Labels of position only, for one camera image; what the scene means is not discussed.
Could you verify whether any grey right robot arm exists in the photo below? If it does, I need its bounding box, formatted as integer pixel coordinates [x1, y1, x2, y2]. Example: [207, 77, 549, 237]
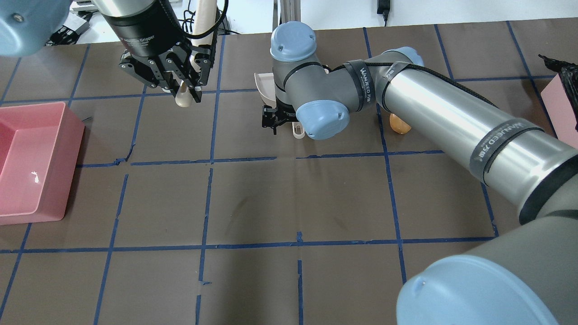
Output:
[262, 21, 578, 325]

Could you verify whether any orange toy potato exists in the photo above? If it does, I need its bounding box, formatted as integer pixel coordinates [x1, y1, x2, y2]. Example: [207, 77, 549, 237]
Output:
[389, 113, 412, 135]

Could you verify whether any beige plastic dustpan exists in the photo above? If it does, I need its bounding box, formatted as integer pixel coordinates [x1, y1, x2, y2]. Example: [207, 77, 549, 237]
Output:
[254, 73, 306, 139]

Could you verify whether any pink plastic bin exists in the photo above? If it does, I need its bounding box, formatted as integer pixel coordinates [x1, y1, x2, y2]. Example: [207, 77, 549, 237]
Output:
[0, 102, 84, 225]

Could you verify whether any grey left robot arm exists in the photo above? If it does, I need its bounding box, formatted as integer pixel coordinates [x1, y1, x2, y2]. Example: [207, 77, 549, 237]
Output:
[1, 0, 230, 107]

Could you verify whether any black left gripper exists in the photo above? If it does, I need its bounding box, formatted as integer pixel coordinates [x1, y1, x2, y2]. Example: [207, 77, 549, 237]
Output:
[110, 13, 215, 107]

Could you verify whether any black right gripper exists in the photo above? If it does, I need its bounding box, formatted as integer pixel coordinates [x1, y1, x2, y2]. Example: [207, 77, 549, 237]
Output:
[262, 102, 298, 135]

